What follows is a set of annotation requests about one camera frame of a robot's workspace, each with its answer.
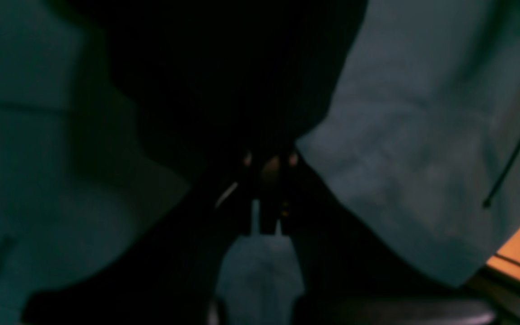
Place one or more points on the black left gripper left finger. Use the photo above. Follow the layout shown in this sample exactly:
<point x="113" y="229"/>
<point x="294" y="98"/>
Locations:
<point x="166" y="277"/>

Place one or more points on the light blue table cloth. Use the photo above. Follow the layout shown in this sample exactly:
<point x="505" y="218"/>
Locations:
<point x="424" y="117"/>

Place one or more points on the black t-shirt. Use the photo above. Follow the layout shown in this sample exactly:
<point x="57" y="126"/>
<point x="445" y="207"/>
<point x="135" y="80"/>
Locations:
<point x="213" y="78"/>

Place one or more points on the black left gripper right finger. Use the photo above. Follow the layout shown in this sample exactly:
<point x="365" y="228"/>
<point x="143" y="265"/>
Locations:
<point x="351" y="277"/>

